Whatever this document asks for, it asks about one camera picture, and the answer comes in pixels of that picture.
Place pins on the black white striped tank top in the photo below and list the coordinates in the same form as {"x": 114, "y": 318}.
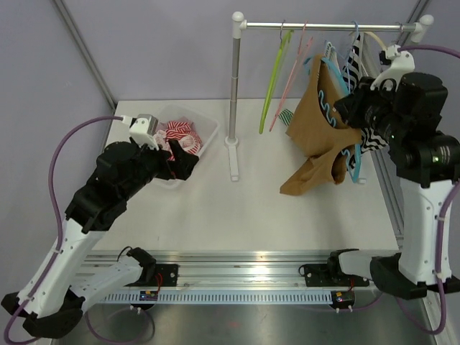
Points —
{"x": 353, "y": 73}

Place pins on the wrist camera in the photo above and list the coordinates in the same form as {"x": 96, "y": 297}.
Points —
{"x": 399, "y": 63}
{"x": 142, "y": 130}

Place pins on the white plastic basket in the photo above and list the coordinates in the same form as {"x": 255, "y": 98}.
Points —
{"x": 206, "y": 127}

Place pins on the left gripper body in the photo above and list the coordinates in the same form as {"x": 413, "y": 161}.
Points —
{"x": 156, "y": 162}

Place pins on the red striped tank top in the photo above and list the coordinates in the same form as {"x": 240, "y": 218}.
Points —
{"x": 186, "y": 135}

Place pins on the pink tank top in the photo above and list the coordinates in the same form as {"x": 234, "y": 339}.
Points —
{"x": 174, "y": 121}

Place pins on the clothes rack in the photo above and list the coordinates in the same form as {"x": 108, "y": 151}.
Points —
{"x": 417, "y": 31}

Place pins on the aluminium rail base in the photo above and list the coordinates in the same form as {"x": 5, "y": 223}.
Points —
{"x": 238, "y": 278}

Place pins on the green hanger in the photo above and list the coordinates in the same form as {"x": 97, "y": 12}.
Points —
{"x": 285, "y": 39}

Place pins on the light blue hanger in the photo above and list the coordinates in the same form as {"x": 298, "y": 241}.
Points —
{"x": 350, "y": 47}

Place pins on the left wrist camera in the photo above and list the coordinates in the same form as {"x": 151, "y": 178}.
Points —
{"x": 142, "y": 130}

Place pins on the pink hanger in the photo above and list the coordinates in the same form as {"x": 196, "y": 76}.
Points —
{"x": 303, "y": 50}

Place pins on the cream hanger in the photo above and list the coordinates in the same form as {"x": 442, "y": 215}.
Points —
{"x": 377, "y": 39}

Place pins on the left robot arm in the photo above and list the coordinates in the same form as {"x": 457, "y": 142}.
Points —
{"x": 51, "y": 305}

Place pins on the green striped tank top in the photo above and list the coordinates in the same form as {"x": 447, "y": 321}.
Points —
{"x": 286, "y": 116}

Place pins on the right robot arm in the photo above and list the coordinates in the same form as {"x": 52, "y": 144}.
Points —
{"x": 406, "y": 114}

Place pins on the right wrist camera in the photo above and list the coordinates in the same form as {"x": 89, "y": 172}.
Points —
{"x": 399, "y": 63}

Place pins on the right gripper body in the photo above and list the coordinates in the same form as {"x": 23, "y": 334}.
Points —
{"x": 369, "y": 107}

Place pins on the brown tank top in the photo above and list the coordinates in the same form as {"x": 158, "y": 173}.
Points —
{"x": 311, "y": 174}

